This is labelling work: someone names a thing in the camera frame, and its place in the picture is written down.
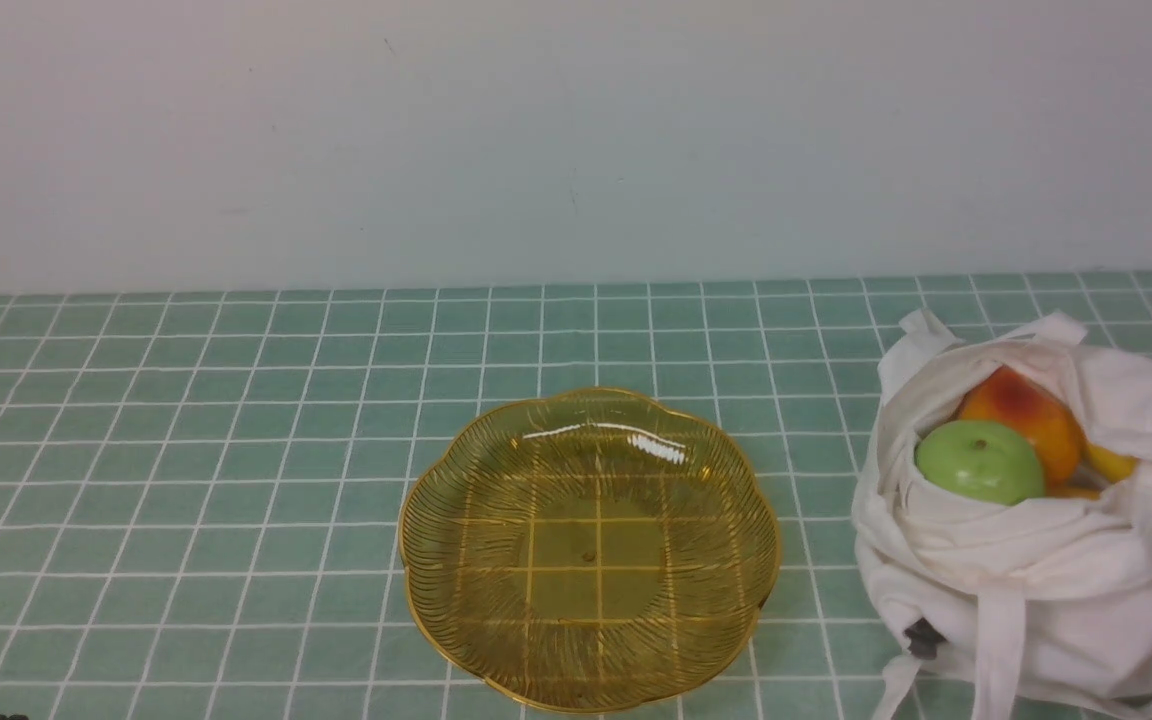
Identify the orange red peach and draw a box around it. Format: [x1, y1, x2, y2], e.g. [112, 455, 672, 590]
[955, 365, 1085, 488]

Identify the amber glass ribbed plate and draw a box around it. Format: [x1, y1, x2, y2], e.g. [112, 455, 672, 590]
[397, 387, 782, 715]

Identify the green apple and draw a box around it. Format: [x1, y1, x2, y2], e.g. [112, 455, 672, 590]
[914, 420, 1046, 506]

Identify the yellow lemon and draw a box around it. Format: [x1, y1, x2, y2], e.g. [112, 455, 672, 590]
[1083, 444, 1140, 484]

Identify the white cloth tote bag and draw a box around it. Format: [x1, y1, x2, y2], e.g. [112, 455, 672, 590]
[851, 306, 1152, 719]

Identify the orange fruit under peach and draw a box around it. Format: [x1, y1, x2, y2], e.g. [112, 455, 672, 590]
[1046, 484, 1102, 501]

